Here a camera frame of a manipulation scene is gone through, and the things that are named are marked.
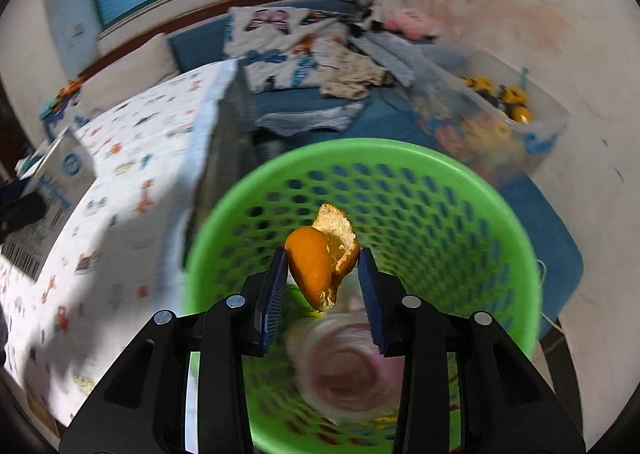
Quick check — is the printed bedsheet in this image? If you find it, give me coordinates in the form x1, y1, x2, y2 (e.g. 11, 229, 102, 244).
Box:
0, 58, 241, 427

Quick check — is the white blue carton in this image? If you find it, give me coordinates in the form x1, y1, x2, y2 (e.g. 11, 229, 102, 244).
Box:
0, 134, 96, 279

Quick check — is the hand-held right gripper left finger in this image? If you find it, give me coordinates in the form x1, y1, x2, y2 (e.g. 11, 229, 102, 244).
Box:
59, 246, 290, 454

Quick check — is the colourful toy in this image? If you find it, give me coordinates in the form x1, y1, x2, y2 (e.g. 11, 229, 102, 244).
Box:
40, 78, 83, 117

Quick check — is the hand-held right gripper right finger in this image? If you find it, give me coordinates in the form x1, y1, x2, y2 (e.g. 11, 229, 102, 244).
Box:
357, 248, 586, 454

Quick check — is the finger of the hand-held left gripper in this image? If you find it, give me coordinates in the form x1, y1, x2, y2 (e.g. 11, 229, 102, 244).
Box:
0, 194, 46, 242

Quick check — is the beige printed cloth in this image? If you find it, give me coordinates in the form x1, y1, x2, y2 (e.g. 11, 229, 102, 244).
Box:
312, 36, 396, 99

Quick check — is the green plastic basket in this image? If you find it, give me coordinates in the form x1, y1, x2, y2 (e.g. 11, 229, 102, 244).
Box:
181, 138, 543, 454

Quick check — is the clear plastic storage box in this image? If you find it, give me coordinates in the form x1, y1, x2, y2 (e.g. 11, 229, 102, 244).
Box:
410, 41, 571, 185

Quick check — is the blue pillow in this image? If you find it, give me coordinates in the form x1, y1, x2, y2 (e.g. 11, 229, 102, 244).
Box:
170, 16, 236, 72

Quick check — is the orange peel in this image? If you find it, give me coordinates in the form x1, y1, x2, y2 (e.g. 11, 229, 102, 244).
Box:
284, 203, 361, 312

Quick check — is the pink plush toy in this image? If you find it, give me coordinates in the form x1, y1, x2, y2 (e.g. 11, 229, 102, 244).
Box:
385, 8, 441, 40

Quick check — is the yellow toy truck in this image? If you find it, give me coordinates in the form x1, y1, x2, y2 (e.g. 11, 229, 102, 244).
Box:
460, 76, 533, 125

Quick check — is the blue mat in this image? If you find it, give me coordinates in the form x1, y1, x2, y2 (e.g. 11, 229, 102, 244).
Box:
235, 14, 586, 329

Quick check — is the butterfly print blanket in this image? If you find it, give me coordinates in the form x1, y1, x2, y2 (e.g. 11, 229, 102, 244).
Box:
222, 6, 351, 92

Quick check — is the red paper cup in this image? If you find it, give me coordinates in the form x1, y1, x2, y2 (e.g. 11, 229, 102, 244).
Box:
287, 311, 406, 425

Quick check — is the grey striped cloth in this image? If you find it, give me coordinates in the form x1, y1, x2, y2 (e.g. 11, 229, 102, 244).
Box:
255, 101, 366, 137

